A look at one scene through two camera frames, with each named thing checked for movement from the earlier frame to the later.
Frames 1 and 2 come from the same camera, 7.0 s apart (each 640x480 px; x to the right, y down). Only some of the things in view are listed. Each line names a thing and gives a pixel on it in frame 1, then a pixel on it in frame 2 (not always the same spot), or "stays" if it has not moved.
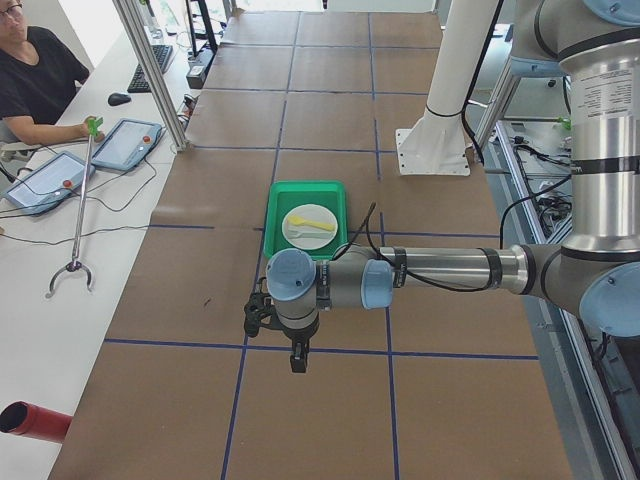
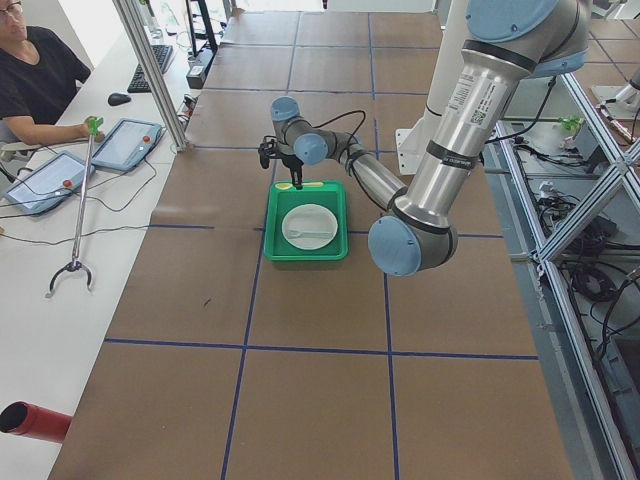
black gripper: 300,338 to 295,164
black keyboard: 138,83 stays
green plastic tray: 287,194 stays
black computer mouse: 115,99 stays
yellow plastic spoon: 298,221 to 284,186
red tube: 30,420 stays
